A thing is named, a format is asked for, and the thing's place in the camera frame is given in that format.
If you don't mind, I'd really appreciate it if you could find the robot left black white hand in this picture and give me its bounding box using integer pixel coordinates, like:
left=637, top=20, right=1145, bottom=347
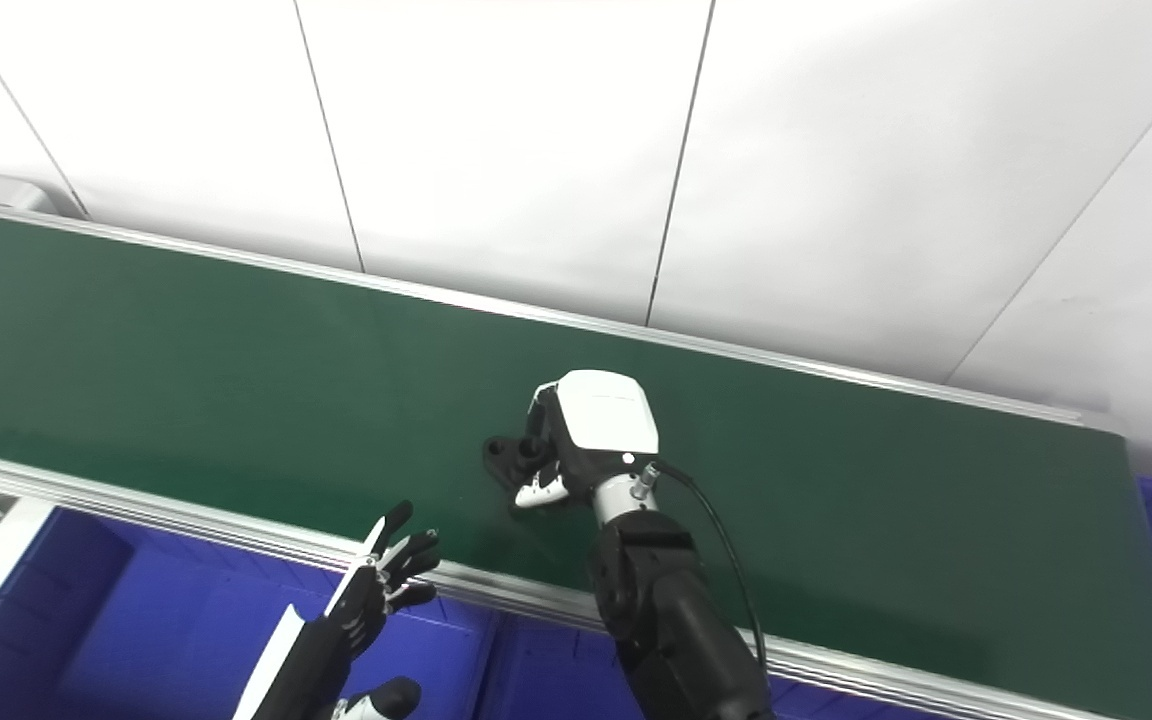
left=235, top=500, right=443, bottom=720

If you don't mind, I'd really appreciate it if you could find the robot right black white hand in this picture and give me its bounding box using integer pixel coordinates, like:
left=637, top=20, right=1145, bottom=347
left=513, top=369, right=662, bottom=511

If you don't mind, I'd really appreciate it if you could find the black metal bracket part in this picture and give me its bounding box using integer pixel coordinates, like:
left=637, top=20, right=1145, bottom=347
left=482, top=432, right=559, bottom=493

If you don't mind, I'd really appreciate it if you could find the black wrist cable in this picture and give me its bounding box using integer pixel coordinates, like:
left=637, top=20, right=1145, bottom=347
left=650, top=459, right=770, bottom=673

